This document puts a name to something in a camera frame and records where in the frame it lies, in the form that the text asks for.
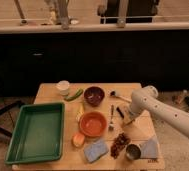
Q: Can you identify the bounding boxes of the green pepper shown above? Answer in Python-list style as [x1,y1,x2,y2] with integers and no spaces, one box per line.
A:
[64,89,84,102]

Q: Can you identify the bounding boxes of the wooden handled brush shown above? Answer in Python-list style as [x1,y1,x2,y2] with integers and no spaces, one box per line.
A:
[110,91,131,103]

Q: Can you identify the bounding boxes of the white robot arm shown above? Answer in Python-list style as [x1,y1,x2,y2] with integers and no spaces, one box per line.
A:
[127,86,189,138]

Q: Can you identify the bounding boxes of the blue sponge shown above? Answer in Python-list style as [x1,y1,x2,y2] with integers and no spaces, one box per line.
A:
[84,139,109,163]

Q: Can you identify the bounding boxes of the orange bowl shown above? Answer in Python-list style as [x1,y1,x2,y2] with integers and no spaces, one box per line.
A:
[79,112,107,137]

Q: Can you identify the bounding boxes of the purple bowl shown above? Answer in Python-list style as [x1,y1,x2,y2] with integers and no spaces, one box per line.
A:
[84,86,105,107]

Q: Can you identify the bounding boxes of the metal cup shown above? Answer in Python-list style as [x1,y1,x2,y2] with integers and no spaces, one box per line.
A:
[126,144,141,160]

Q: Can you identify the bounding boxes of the green plastic tray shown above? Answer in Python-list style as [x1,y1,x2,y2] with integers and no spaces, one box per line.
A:
[5,103,65,165]

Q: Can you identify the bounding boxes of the orange peach toy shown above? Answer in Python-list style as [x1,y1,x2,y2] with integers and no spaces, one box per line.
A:
[72,132,85,147]

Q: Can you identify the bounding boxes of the grey folded cloth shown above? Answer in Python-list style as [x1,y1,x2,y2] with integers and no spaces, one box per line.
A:
[140,136,158,159]

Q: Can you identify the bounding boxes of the yellow banana toy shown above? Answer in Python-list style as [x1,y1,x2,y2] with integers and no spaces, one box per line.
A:
[76,103,84,122]

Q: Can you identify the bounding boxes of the metal fork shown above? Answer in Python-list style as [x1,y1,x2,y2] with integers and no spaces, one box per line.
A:
[108,105,114,131]

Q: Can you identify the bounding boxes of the bunch of dark grapes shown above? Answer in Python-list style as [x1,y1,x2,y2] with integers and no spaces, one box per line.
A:
[110,133,130,159]

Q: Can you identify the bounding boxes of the white paper cup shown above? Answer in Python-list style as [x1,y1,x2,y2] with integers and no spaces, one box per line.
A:
[56,80,70,96]

